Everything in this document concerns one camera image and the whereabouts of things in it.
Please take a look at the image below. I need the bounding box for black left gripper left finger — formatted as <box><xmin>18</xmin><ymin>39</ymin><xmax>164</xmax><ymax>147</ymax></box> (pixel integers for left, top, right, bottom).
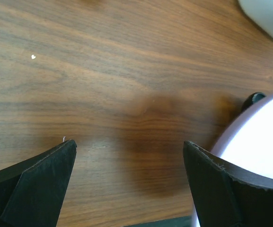
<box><xmin>0</xmin><ymin>140</ymin><xmax>77</xmax><ymax>227</ymax></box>

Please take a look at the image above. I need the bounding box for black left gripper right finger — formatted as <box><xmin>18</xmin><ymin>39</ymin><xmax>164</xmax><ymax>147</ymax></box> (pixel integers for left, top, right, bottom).
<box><xmin>183</xmin><ymin>141</ymin><xmax>273</xmax><ymax>227</ymax></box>

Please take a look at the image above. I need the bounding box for lavender purple plate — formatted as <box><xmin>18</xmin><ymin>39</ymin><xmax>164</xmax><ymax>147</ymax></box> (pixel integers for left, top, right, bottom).
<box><xmin>191</xmin><ymin>95</ymin><xmax>273</xmax><ymax>227</ymax></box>

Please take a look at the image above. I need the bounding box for white plastic bin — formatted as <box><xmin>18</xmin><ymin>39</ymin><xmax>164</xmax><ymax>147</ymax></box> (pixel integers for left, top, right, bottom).
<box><xmin>238</xmin><ymin>0</ymin><xmax>273</xmax><ymax>38</ymax></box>

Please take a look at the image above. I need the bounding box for dark teal star plate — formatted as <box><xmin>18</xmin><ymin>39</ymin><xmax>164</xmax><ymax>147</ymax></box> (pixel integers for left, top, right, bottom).
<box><xmin>241</xmin><ymin>92</ymin><xmax>266</xmax><ymax>112</ymax></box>

